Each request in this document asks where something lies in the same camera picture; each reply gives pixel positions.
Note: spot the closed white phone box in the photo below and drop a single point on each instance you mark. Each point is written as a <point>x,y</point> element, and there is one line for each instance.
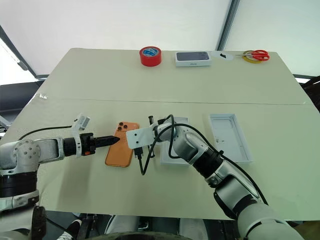
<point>192,58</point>

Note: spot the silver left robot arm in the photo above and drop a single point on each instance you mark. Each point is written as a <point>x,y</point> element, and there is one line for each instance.
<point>47,147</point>

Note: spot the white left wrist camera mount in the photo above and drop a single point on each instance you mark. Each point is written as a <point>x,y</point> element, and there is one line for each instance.
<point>80,122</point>

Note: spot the orange smartphone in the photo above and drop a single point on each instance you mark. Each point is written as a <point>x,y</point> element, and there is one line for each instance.
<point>117,155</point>

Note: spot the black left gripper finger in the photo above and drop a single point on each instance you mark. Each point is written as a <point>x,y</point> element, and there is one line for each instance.
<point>107,139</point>
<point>105,144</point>

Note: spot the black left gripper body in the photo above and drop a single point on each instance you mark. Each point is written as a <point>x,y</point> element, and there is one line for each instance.
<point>87,143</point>

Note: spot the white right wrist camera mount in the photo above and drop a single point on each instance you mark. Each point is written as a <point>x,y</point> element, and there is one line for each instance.
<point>138,137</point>

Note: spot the white phone box base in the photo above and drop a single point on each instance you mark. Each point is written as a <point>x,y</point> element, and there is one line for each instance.
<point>166,156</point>

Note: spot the small black object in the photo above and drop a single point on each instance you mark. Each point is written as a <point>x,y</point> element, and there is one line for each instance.
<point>223,55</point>

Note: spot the white phone box lid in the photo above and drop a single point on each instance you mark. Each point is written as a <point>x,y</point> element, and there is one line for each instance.
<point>230,137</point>

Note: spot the white rounded robot leg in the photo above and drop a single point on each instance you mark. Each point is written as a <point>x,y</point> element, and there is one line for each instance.
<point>192,228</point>

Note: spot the black upright post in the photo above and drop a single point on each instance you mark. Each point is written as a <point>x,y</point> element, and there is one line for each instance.
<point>38,222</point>

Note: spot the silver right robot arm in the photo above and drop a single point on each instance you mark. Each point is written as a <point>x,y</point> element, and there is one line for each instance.
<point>225,180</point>

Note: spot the black and white shoe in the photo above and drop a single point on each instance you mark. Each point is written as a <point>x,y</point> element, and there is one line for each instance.
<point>72,228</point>

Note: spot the yellow tape roll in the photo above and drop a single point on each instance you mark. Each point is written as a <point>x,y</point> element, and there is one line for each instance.
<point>247,60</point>

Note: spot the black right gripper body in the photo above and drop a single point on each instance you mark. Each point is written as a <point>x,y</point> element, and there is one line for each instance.
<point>150,120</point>

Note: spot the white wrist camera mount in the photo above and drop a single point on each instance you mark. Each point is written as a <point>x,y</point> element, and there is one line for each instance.
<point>80,122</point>
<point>138,137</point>

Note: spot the red tape roll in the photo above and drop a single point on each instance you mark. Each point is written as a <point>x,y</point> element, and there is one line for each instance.
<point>150,57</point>

